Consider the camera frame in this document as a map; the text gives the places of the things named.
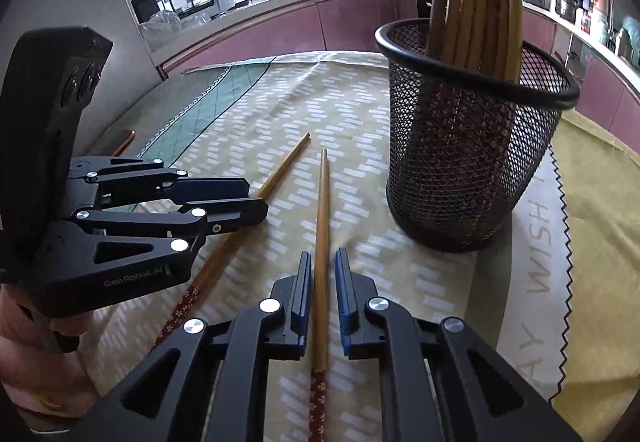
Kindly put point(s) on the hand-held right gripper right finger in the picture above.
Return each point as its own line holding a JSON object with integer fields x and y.
{"x": 342, "y": 302}

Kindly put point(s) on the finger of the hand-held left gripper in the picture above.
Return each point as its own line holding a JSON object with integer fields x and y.
{"x": 215, "y": 188}
{"x": 240, "y": 214}

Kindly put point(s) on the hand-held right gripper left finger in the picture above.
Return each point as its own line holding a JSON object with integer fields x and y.
{"x": 304, "y": 297}

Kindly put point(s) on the red-tipped wooden chopstick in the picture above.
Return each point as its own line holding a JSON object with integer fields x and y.
{"x": 321, "y": 222}
{"x": 285, "y": 164}

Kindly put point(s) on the black mesh utensil holder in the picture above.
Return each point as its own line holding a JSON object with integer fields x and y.
{"x": 542, "y": 136}

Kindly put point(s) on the person's left hand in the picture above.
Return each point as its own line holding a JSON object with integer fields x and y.
{"x": 35, "y": 362}

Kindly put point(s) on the brown flat object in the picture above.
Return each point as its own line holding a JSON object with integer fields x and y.
{"x": 125, "y": 141}

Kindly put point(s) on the patterned tablecloth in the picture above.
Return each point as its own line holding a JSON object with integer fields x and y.
{"x": 380, "y": 161}

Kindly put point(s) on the clear plastic bag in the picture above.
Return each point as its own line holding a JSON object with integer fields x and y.
{"x": 165, "y": 19}

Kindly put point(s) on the mauve kitchen counter cabinets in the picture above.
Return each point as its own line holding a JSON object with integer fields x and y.
{"x": 300, "y": 21}

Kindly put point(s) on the steel pot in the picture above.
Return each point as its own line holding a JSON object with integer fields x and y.
{"x": 567, "y": 6}

